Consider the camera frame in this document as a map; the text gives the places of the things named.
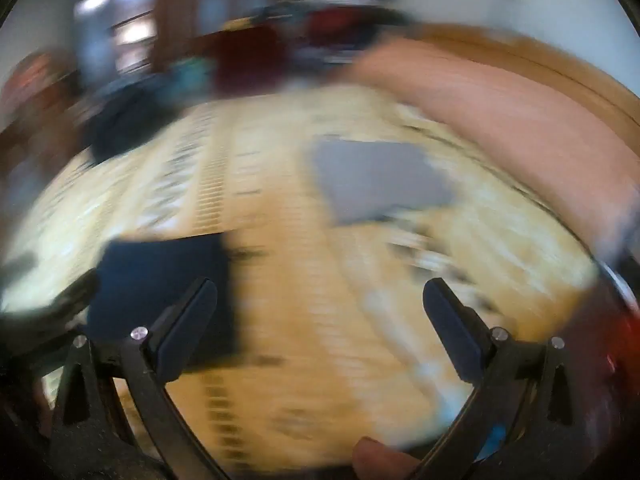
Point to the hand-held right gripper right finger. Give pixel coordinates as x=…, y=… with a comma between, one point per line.
x=452, y=332

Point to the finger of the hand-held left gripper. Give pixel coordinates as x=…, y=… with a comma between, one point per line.
x=70, y=297

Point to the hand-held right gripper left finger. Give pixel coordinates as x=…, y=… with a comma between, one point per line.
x=186, y=332

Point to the navy blue pants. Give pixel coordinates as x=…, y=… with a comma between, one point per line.
x=170, y=280

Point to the person's right hand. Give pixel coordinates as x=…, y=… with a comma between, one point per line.
x=380, y=462

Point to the yellow patterned bed sheet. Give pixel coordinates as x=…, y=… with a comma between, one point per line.
x=285, y=260

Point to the grey folded cloth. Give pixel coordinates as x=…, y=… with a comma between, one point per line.
x=380, y=185

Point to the dark blue cloth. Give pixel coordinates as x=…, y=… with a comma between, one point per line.
x=125, y=120

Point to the pink pillow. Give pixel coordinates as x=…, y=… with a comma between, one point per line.
x=525, y=110

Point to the teal cloth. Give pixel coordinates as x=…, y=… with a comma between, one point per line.
x=192, y=74

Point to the dark red cloth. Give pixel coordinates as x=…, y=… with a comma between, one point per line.
x=245, y=62

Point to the brown wooden wardrobe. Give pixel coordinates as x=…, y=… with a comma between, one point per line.
x=180, y=10

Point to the pile of mixed clothes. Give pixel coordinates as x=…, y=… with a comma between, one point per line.
x=345, y=22

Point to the wooden bed frame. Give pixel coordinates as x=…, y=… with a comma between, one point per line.
x=580, y=62

